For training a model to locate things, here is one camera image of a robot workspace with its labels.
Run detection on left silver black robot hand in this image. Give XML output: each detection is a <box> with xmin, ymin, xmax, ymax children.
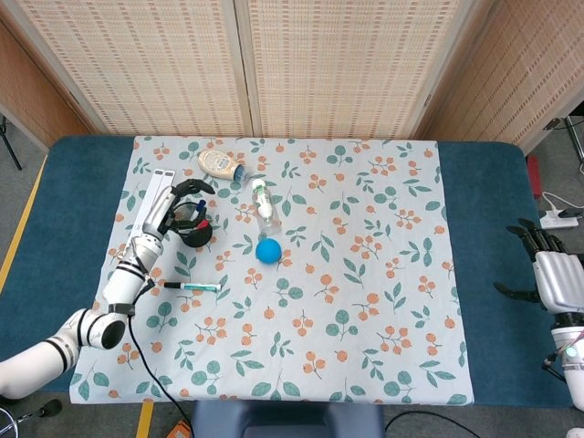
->
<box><xmin>141</xmin><ymin>178</ymin><xmax>216</xmax><ymax>238</ymax></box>

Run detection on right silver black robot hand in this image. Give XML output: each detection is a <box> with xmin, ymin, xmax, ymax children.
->
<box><xmin>493</xmin><ymin>217</ymin><xmax>584</xmax><ymax>315</ymax></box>

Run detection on teal whiteboard marker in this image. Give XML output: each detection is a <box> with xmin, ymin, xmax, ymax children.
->
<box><xmin>163</xmin><ymin>281</ymin><xmax>223</xmax><ymax>293</ymax></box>

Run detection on black mesh pen cup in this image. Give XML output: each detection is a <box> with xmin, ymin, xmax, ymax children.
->
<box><xmin>168</xmin><ymin>201</ymin><xmax>214</xmax><ymax>249</ymax></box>

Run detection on white folded stand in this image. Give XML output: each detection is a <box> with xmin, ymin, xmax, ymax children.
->
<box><xmin>123</xmin><ymin>168</ymin><xmax>176</xmax><ymax>264</ymax></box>

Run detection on white power strip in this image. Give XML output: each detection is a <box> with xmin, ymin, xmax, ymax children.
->
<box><xmin>539</xmin><ymin>209</ymin><xmax>579</xmax><ymax>230</ymax></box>

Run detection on beige mayonnaise squeeze bottle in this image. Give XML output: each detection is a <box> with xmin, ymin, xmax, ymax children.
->
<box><xmin>196</xmin><ymin>149</ymin><xmax>251</xmax><ymax>183</ymax></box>

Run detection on teal blue table cover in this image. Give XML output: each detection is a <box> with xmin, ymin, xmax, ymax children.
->
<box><xmin>0</xmin><ymin>134</ymin><xmax>577</xmax><ymax>409</ymax></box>

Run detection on red floor object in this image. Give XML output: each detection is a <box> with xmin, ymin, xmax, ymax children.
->
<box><xmin>526</xmin><ymin>154</ymin><xmax>543</xmax><ymax>201</ymax></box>

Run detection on clear plastic bottle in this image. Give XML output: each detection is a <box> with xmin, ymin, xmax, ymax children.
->
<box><xmin>251</xmin><ymin>178</ymin><xmax>283</xmax><ymax>236</ymax></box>

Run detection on blue ball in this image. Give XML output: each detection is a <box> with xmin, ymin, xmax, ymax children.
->
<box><xmin>255</xmin><ymin>237</ymin><xmax>283</xmax><ymax>266</ymax></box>

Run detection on black metal stand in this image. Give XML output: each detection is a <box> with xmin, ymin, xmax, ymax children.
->
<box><xmin>545</xmin><ymin>116</ymin><xmax>584</xmax><ymax>174</ymax></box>

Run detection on black tripod leg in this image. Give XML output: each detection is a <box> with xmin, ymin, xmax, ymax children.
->
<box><xmin>0</xmin><ymin>116</ymin><xmax>23</xmax><ymax>172</ymax></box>

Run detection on floral patterned tablecloth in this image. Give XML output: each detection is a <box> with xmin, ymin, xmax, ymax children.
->
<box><xmin>68</xmin><ymin>135</ymin><xmax>474</xmax><ymax>406</ymax></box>

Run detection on chrome stool base with lever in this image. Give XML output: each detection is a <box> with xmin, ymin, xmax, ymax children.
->
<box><xmin>0</xmin><ymin>399</ymin><xmax>64</xmax><ymax>438</ymax></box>

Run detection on bamboo folding screen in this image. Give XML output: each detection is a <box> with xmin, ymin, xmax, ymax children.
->
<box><xmin>0</xmin><ymin>0</ymin><xmax>584</xmax><ymax>156</ymax></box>

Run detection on dark blue chair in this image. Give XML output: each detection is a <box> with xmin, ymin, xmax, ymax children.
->
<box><xmin>190</xmin><ymin>400</ymin><xmax>385</xmax><ymax>438</ymax></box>

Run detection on white power cable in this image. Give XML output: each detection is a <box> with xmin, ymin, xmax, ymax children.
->
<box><xmin>541</xmin><ymin>191</ymin><xmax>567</xmax><ymax>214</ymax></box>

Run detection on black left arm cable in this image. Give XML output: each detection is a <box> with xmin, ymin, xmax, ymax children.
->
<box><xmin>127</xmin><ymin>314</ymin><xmax>197</xmax><ymax>438</ymax></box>

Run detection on black floor cable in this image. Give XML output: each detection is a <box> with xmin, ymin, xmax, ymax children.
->
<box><xmin>385</xmin><ymin>410</ymin><xmax>483</xmax><ymax>438</ymax></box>

